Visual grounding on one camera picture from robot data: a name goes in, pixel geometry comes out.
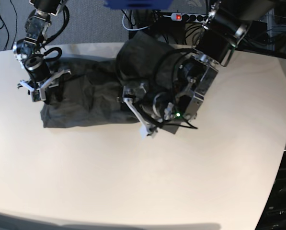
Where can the white power strip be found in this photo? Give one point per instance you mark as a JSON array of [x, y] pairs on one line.
[[192, 18]]

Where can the robot arm image right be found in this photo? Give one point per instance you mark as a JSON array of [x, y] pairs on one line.
[[228, 22]]

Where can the blue plastic bin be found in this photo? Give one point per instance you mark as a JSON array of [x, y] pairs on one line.
[[137, 4]]

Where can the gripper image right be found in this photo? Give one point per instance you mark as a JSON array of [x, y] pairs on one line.
[[151, 102]]

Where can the black OpenArm base box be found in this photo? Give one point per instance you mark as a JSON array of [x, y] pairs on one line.
[[274, 213]]

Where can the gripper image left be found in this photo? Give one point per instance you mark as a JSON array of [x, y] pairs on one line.
[[39, 70]]

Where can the grey T-shirt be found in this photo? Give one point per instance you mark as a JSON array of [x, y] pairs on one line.
[[91, 90]]

